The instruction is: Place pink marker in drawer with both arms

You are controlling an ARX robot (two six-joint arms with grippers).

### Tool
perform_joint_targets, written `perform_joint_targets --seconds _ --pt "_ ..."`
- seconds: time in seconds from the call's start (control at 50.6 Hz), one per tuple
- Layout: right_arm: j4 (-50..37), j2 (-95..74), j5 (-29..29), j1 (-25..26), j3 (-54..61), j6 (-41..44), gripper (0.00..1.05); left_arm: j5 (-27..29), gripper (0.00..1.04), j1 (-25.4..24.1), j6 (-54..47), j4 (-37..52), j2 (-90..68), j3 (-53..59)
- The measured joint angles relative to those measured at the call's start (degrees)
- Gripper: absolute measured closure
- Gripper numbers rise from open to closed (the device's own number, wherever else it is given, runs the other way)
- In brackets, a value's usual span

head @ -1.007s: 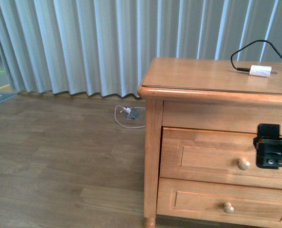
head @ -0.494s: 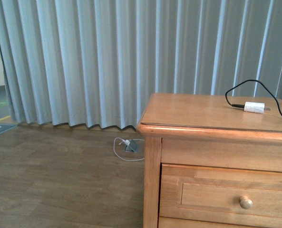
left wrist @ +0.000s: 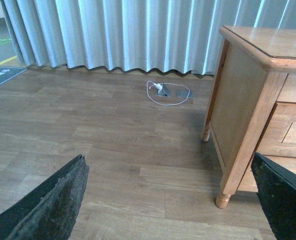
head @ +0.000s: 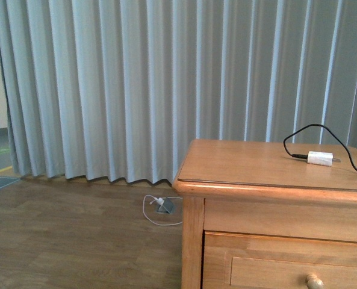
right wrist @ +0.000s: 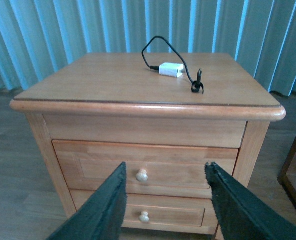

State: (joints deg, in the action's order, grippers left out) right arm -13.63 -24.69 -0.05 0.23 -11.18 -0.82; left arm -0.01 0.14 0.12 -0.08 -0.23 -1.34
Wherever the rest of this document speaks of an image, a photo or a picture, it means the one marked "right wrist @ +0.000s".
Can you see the white charger adapter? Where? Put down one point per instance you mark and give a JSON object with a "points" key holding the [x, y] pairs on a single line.
{"points": [[171, 69]]}

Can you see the wooden nightstand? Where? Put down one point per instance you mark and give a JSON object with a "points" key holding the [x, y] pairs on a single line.
{"points": [[114, 98]]}

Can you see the wooden drawer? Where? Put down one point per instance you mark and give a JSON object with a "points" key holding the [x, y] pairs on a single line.
{"points": [[159, 170], [172, 214]]}

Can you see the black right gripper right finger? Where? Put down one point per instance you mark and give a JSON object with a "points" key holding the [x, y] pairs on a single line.
{"points": [[240, 214]]}

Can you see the teal curtain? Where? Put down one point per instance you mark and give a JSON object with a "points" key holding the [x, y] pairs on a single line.
{"points": [[37, 38]]}

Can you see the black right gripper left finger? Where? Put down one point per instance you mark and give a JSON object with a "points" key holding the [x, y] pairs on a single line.
{"points": [[102, 215]]}

